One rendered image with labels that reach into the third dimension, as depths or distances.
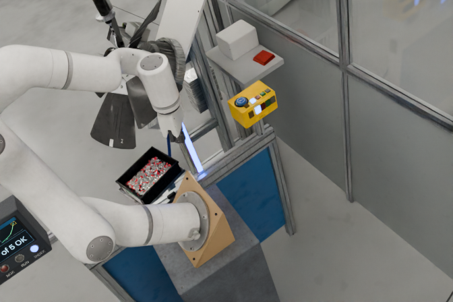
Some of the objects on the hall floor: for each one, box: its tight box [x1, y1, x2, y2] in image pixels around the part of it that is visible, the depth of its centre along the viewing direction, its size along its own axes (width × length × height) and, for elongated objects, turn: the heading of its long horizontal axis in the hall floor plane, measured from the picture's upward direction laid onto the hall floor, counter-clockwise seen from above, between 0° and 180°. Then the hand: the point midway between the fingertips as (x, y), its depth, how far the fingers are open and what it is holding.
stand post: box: [178, 143, 198, 175], centre depth 241 cm, size 4×9×91 cm, turn 47°
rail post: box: [267, 141, 296, 237], centre depth 219 cm, size 4×4×78 cm
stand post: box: [189, 28, 235, 153], centre depth 238 cm, size 4×9×115 cm, turn 47°
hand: (179, 137), depth 139 cm, fingers closed
